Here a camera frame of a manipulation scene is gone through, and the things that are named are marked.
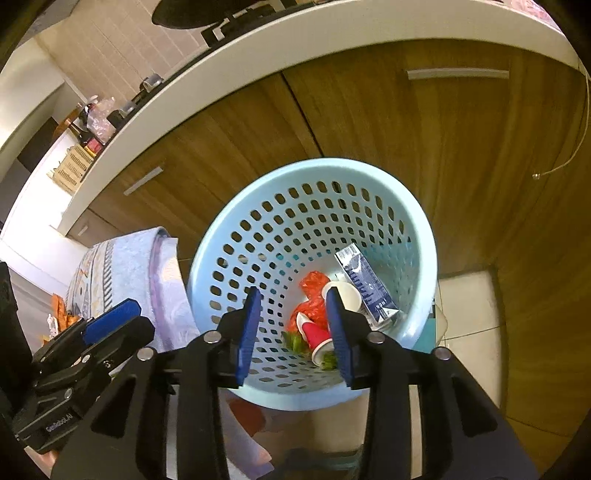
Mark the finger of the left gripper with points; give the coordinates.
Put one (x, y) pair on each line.
(99, 328)

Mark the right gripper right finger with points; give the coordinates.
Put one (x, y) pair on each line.
(464, 435)

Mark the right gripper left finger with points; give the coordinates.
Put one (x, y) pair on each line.
(123, 435)

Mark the dark blue milk carton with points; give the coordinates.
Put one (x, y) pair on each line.
(376, 298)

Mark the green vegetable scrap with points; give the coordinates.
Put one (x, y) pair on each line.
(295, 343)

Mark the red paper cup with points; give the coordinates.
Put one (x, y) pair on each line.
(318, 338)

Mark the orange paper cup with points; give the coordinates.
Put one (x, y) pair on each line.
(350, 296)

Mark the red orange plastic wrapper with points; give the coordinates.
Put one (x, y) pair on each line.
(314, 306)

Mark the light blue perforated trash basket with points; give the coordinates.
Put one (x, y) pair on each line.
(294, 221)

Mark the wooden kitchen cabinet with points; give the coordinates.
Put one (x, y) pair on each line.
(490, 139)

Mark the patterned blue tablecloth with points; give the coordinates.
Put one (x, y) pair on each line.
(141, 266)

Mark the woven cutlery basket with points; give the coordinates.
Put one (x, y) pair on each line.
(69, 174)

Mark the dark soy sauce bottle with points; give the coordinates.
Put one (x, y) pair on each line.
(87, 138)

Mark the clear plastic bag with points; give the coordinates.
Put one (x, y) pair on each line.
(98, 119)

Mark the black wok pan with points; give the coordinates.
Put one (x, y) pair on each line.
(189, 14)

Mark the black gas stove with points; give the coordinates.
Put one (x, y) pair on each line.
(215, 36)

